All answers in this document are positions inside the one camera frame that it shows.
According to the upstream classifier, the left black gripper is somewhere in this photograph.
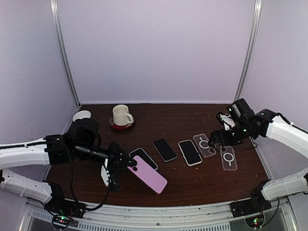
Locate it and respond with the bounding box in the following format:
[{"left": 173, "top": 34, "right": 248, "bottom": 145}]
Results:
[{"left": 75, "top": 141, "right": 137, "bottom": 172}]

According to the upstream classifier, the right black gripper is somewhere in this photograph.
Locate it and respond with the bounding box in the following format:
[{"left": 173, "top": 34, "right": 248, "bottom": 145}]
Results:
[{"left": 208, "top": 121, "right": 251, "bottom": 150}]

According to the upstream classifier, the clear phone case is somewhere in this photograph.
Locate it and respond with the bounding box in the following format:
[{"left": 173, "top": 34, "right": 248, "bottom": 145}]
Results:
[{"left": 193, "top": 133, "right": 217, "bottom": 158}]

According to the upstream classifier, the black phone white case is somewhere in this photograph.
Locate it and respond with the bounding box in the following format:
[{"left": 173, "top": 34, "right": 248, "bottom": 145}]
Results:
[
  {"left": 129, "top": 148, "right": 158, "bottom": 170},
  {"left": 178, "top": 140, "right": 202, "bottom": 167}
]

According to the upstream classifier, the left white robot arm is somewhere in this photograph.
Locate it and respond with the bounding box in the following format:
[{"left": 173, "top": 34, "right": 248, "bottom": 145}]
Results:
[{"left": 0, "top": 118, "right": 137, "bottom": 214}]

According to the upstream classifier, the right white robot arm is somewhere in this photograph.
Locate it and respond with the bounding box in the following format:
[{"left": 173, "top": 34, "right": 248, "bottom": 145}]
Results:
[{"left": 208, "top": 98, "right": 308, "bottom": 213}]

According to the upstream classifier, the red coaster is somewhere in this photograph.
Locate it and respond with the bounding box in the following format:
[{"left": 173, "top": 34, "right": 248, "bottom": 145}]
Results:
[{"left": 109, "top": 117, "right": 136, "bottom": 130}]

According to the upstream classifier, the cream ceramic mug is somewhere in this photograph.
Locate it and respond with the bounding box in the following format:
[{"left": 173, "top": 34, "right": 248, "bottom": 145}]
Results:
[{"left": 113, "top": 104, "right": 134, "bottom": 126}]

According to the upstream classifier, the white small bowl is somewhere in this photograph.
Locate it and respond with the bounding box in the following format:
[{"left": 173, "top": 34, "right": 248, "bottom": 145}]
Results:
[{"left": 72, "top": 110, "right": 91, "bottom": 122}]

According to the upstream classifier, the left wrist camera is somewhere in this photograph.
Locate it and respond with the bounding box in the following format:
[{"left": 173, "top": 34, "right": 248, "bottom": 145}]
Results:
[{"left": 101, "top": 165, "right": 120, "bottom": 192}]

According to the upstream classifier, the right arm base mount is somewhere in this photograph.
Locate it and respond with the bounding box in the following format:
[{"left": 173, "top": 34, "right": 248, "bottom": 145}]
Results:
[{"left": 230, "top": 181, "right": 272, "bottom": 229}]

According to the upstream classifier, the right black cable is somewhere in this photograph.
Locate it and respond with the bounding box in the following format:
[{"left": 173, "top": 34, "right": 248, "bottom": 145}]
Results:
[{"left": 240, "top": 113, "right": 308, "bottom": 150}]

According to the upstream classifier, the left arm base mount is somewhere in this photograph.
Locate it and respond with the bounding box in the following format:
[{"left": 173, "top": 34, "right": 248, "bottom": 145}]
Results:
[{"left": 43, "top": 183, "right": 86, "bottom": 229}]

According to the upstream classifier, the front aluminium rail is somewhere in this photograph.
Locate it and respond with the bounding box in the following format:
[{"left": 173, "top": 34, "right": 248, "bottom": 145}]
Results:
[{"left": 21, "top": 197, "right": 296, "bottom": 231}]

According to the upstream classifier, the right aluminium frame post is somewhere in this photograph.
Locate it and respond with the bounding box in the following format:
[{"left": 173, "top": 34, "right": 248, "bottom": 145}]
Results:
[{"left": 234, "top": 0, "right": 263, "bottom": 101}]

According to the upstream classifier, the aluminium frame post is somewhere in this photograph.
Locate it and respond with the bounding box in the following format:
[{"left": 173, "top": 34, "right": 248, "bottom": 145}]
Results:
[
  {"left": 234, "top": 0, "right": 263, "bottom": 101},
  {"left": 50, "top": 0, "right": 81, "bottom": 108}
]

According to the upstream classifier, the left aluminium frame post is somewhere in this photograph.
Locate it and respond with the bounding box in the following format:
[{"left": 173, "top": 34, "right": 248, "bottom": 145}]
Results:
[{"left": 50, "top": 0, "right": 81, "bottom": 108}]

